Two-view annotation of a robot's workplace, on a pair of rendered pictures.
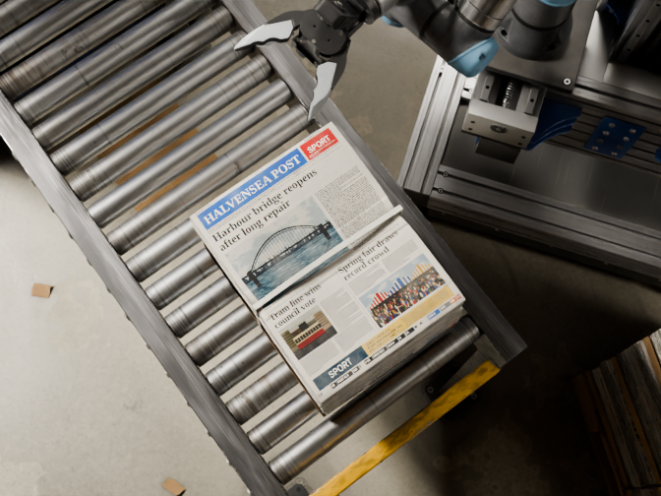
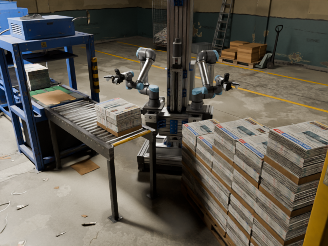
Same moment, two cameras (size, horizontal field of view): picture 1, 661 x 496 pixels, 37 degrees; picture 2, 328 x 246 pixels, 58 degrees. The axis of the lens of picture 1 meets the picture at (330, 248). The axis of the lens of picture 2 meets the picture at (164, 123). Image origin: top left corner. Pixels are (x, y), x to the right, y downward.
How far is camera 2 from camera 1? 2.38 m
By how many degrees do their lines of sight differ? 51
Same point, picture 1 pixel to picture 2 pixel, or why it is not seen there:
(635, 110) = (174, 116)
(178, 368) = (90, 135)
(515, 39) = (151, 103)
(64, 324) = (61, 192)
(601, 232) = (179, 158)
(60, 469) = (55, 215)
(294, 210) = (112, 102)
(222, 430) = (98, 140)
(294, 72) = not seen: hidden behind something
